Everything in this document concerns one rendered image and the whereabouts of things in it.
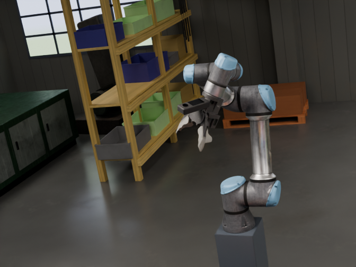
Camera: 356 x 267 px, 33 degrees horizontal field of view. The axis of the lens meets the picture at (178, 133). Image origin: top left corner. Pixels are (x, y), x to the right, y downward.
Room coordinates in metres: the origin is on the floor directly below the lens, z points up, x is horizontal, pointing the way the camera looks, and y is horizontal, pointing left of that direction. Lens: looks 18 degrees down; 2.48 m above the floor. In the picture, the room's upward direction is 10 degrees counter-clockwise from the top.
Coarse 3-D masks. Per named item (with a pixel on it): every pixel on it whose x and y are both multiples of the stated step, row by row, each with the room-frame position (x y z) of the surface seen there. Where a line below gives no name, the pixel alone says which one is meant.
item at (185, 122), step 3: (186, 117) 2.12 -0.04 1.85; (183, 120) 2.13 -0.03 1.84; (186, 120) 2.11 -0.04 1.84; (189, 120) 2.11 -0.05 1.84; (180, 123) 2.13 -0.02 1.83; (183, 123) 2.12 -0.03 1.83; (186, 123) 2.11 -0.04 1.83; (189, 123) 2.11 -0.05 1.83; (192, 123) 2.15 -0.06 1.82; (180, 126) 2.13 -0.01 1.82; (183, 126) 2.12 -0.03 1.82; (186, 126) 2.15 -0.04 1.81; (189, 126) 2.16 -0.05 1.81; (177, 129) 2.13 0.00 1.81; (180, 129) 2.13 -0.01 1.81; (177, 132) 2.14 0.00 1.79
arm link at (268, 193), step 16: (240, 96) 2.47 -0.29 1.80; (256, 96) 2.44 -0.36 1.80; (272, 96) 2.47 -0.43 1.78; (256, 112) 2.43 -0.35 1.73; (256, 128) 2.43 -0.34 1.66; (256, 144) 2.42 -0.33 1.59; (256, 160) 2.40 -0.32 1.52; (256, 176) 2.39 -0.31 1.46; (272, 176) 2.38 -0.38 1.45; (256, 192) 2.36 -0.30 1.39; (272, 192) 2.34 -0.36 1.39
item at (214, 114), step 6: (204, 96) 2.07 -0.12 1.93; (210, 96) 2.06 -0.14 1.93; (210, 102) 2.08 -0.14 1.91; (216, 102) 2.10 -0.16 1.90; (210, 108) 2.09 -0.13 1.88; (216, 108) 2.10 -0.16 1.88; (192, 114) 2.10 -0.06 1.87; (198, 114) 2.07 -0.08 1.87; (204, 114) 2.05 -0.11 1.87; (210, 114) 2.07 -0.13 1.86; (216, 114) 2.10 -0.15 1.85; (192, 120) 2.09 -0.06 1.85; (198, 120) 2.06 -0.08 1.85; (210, 120) 2.09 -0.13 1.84; (210, 126) 2.09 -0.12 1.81
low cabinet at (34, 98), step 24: (0, 96) 8.31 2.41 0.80; (24, 96) 8.02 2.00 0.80; (48, 96) 7.76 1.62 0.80; (0, 120) 6.90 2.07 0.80; (24, 120) 7.06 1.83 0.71; (48, 120) 7.48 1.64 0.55; (72, 120) 7.97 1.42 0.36; (0, 144) 6.59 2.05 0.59; (24, 144) 6.96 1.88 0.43; (48, 144) 7.38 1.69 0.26; (72, 144) 7.93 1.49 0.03; (0, 168) 6.49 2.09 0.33; (24, 168) 6.87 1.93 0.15; (0, 192) 6.47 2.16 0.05
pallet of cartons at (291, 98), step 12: (264, 84) 8.07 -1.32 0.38; (276, 84) 7.96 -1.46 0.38; (288, 84) 7.85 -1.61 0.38; (300, 84) 7.74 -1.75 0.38; (276, 96) 7.35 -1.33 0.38; (288, 96) 7.29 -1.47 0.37; (300, 96) 7.28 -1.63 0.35; (276, 108) 7.35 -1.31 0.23; (288, 108) 7.29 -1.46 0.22; (300, 108) 7.24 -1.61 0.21; (228, 120) 7.55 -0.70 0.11; (240, 120) 7.81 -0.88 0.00; (300, 120) 7.24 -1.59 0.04
